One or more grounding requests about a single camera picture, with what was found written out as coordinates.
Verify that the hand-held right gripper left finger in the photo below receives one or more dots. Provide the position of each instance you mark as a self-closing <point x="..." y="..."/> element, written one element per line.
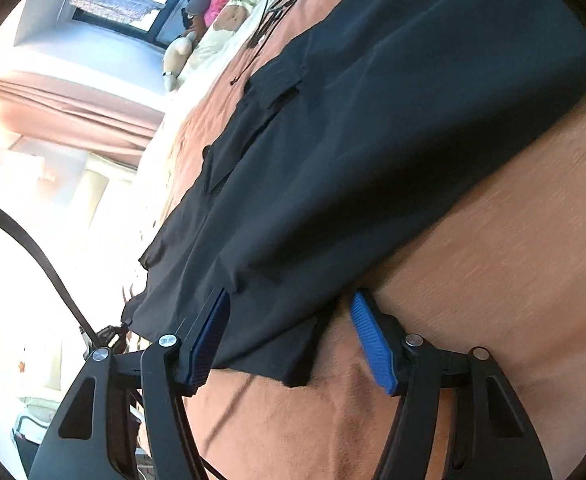
<point x="208" y="340"/>

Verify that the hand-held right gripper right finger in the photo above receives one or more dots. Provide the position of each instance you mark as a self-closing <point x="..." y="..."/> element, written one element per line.
<point x="373" y="345"/>

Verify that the black pants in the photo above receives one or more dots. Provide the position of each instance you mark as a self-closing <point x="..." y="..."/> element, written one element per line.
<point x="373" y="135"/>

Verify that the orange blanket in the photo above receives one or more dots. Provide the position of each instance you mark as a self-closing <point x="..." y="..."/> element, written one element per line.
<point x="473" y="335"/>

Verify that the pink curtain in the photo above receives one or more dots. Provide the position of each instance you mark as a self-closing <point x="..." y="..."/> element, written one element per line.
<point x="73" y="110"/>

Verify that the beige plush toy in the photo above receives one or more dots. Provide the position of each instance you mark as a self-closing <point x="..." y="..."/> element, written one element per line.
<point x="178" y="55"/>

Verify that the patterned cloth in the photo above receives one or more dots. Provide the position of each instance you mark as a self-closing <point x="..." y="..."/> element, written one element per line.
<point x="113" y="5"/>

